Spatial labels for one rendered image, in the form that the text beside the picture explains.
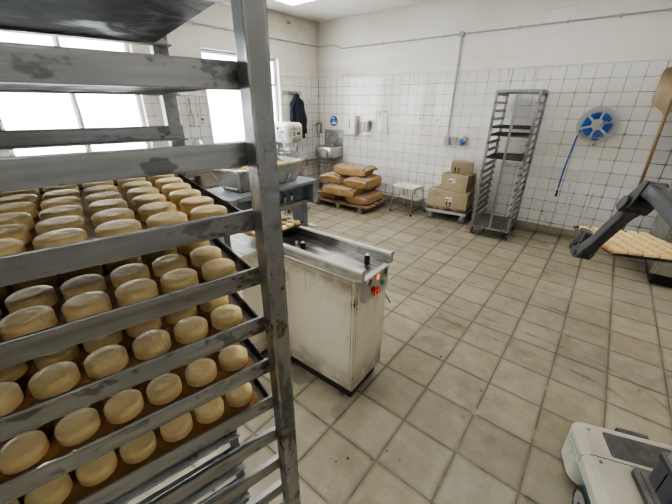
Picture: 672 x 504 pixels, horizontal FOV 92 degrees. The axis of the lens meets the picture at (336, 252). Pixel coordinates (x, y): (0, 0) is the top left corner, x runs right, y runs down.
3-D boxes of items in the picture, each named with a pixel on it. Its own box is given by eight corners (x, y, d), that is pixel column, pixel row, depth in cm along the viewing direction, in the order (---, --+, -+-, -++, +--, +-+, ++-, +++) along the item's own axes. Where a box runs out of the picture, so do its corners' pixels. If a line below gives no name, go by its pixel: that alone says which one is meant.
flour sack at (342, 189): (319, 192, 569) (319, 183, 561) (333, 188, 600) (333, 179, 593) (354, 199, 531) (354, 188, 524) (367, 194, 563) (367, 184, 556)
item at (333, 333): (272, 353, 235) (261, 239, 197) (304, 329, 260) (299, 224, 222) (351, 403, 196) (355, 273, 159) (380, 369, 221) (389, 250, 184)
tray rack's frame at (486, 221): (480, 219, 501) (505, 91, 427) (516, 226, 474) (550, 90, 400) (468, 231, 454) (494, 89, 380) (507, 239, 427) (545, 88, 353)
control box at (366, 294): (359, 301, 171) (360, 278, 165) (382, 283, 188) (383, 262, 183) (365, 304, 169) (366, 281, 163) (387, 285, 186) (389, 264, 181)
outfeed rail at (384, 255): (194, 202, 292) (192, 194, 289) (197, 201, 294) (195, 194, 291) (390, 263, 181) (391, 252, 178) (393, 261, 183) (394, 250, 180)
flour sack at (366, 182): (364, 191, 520) (364, 180, 513) (342, 187, 541) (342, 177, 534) (384, 183, 575) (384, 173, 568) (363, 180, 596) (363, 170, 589)
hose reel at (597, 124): (592, 199, 416) (625, 106, 371) (592, 202, 404) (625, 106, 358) (555, 194, 440) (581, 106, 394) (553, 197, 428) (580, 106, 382)
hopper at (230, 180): (209, 189, 194) (206, 166, 189) (278, 175, 235) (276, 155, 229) (240, 197, 178) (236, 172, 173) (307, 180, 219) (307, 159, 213)
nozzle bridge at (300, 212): (204, 244, 204) (195, 191, 190) (287, 216, 256) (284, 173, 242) (237, 258, 186) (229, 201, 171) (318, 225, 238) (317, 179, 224)
